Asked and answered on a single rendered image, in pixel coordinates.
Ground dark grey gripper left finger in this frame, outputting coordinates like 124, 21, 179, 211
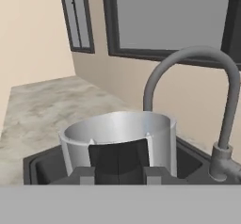
52, 167, 96, 185

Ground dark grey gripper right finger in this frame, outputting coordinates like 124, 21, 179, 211
142, 166, 188, 185

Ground silver metal jug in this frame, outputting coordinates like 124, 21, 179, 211
57, 110, 178, 185

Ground dark grey sink basin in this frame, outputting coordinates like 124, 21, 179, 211
23, 136, 241, 185

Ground grey sink faucet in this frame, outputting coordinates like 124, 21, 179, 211
142, 45, 241, 183

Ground narrow dark-framed window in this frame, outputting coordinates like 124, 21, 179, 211
57, 0, 96, 55

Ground large dark-framed window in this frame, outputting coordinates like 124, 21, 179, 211
101, 0, 241, 70

